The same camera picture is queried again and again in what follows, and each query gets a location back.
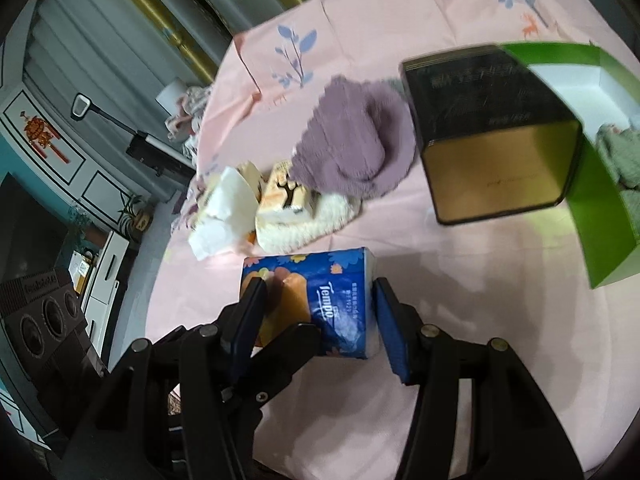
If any green cardboard box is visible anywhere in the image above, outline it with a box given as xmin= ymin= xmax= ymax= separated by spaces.
xmin=500 ymin=40 xmax=640 ymax=291

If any open pack with white tissue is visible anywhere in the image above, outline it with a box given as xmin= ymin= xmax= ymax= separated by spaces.
xmin=188 ymin=160 xmax=262 ymax=262

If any blue tissue pack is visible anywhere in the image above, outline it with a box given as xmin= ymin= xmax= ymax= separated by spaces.
xmin=241 ymin=246 xmax=379 ymax=361

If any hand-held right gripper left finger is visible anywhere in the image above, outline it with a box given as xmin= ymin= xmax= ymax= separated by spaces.
xmin=60 ymin=276 xmax=268 ymax=480

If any pile of clothes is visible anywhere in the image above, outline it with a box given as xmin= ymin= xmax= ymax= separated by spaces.
xmin=164 ymin=85 xmax=213 ymax=161

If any black and gold tin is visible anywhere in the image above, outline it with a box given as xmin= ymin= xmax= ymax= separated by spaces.
xmin=400 ymin=45 xmax=585 ymax=226

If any white panelled door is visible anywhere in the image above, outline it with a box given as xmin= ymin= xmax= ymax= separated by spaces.
xmin=0 ymin=85 xmax=161 ymax=241

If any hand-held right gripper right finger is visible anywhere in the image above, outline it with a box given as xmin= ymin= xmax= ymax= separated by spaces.
xmin=372 ymin=277 xmax=586 ymax=480

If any potted plant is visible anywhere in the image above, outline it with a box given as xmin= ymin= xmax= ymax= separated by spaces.
xmin=117 ymin=192 xmax=156 ymax=233

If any black floor stand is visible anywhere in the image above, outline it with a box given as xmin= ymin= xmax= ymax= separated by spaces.
xmin=70 ymin=92 xmax=193 ymax=177

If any purple fluffy towel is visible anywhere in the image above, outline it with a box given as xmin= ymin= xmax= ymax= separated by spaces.
xmin=290 ymin=75 xmax=418 ymax=198

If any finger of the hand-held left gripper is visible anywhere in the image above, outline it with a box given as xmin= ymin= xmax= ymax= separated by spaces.
xmin=220 ymin=322 xmax=323 ymax=411

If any dark television screen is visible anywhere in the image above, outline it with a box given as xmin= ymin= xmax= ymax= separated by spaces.
xmin=0 ymin=172 xmax=68 ymax=286

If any red knot ornament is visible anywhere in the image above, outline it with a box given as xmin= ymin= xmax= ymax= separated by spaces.
xmin=20 ymin=110 xmax=71 ymax=165

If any white lamp shade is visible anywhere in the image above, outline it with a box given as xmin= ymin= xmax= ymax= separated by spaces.
xmin=155 ymin=77 xmax=187 ymax=111

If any white cabinet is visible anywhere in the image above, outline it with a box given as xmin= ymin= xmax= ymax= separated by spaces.
xmin=80 ymin=230 xmax=138 ymax=333

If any pink printed bed sheet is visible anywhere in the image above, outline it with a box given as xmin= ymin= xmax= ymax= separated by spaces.
xmin=145 ymin=0 xmax=640 ymax=480

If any sage green knitted cloth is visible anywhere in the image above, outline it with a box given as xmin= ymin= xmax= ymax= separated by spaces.
xmin=594 ymin=122 xmax=640 ymax=192

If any yellow patterned curtain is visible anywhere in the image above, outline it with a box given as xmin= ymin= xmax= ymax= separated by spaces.
xmin=115 ymin=0 xmax=331 ymax=86

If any cream fluffy cloth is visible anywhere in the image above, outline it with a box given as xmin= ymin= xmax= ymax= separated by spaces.
xmin=255 ymin=192 xmax=362 ymax=254

